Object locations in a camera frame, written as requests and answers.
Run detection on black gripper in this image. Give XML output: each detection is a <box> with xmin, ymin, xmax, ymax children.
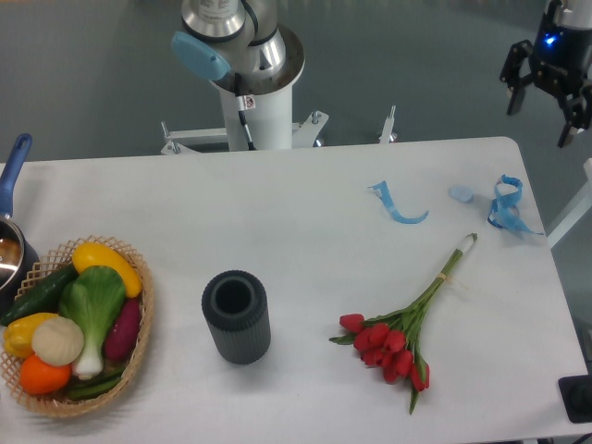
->
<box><xmin>499</xmin><ymin>0</ymin><xmax>591</xmax><ymax>148</ymax></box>

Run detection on red tulip bouquet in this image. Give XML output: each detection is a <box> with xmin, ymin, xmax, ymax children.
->
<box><xmin>329</xmin><ymin>233</ymin><xmax>478</xmax><ymax>413</ymax></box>

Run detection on dark grey ribbed vase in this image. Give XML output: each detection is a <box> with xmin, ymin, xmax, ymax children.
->
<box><xmin>201</xmin><ymin>270</ymin><xmax>271</xmax><ymax>365</ymax></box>

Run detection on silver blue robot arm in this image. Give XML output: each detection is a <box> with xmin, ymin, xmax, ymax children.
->
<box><xmin>165</xmin><ymin>1</ymin><xmax>591</xmax><ymax>151</ymax></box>

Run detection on tangled blue tape strip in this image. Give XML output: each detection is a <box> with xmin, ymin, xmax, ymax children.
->
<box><xmin>487</xmin><ymin>175</ymin><xmax>544</xmax><ymax>236</ymax></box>

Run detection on curved blue tape strip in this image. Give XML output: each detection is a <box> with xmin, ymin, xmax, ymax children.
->
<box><xmin>369</xmin><ymin>180</ymin><xmax>429</xmax><ymax>225</ymax></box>

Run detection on black device at table edge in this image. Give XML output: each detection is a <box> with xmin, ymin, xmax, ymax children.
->
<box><xmin>558</xmin><ymin>375</ymin><xmax>591</xmax><ymax>424</ymax></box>

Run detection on yellow squash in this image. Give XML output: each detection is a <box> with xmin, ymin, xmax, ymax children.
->
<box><xmin>72</xmin><ymin>241</ymin><xmax>142</xmax><ymax>298</ymax></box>

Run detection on purple sweet potato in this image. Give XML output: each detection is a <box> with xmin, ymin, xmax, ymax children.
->
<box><xmin>104</xmin><ymin>299</ymin><xmax>141</xmax><ymax>362</ymax></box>

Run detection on green bok choy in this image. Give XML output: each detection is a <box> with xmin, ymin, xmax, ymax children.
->
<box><xmin>58</xmin><ymin>265</ymin><xmax>126</xmax><ymax>381</ymax></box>

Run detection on woven wicker basket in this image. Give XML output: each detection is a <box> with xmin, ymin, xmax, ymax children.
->
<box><xmin>1</xmin><ymin>235</ymin><xmax>154</xmax><ymax>418</ymax></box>

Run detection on dark green cucumber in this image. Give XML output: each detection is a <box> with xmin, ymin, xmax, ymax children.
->
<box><xmin>1</xmin><ymin>264</ymin><xmax>79</xmax><ymax>327</ymax></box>

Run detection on cream white garlic bulb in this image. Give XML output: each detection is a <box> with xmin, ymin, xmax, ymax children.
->
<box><xmin>31</xmin><ymin>316</ymin><xmax>84</xmax><ymax>366</ymax></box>

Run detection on green bean pods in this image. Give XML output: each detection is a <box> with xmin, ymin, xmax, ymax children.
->
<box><xmin>65</xmin><ymin>366</ymin><xmax>125</xmax><ymax>401</ymax></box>

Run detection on yellow bell pepper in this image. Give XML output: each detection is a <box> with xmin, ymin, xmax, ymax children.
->
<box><xmin>3</xmin><ymin>313</ymin><xmax>58</xmax><ymax>359</ymax></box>

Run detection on orange fruit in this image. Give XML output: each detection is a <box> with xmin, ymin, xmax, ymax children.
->
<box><xmin>19</xmin><ymin>354</ymin><xmax>71</xmax><ymax>395</ymax></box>

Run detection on white frame post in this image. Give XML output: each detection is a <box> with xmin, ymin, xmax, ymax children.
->
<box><xmin>547</xmin><ymin>158</ymin><xmax>591</xmax><ymax>249</ymax></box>

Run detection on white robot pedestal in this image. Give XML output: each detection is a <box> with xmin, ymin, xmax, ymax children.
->
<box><xmin>159</xmin><ymin>50</ymin><xmax>399</xmax><ymax>156</ymax></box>

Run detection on blue handled saucepan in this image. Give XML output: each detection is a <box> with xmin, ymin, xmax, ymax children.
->
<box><xmin>1</xmin><ymin>133</ymin><xmax>39</xmax><ymax>315</ymax></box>

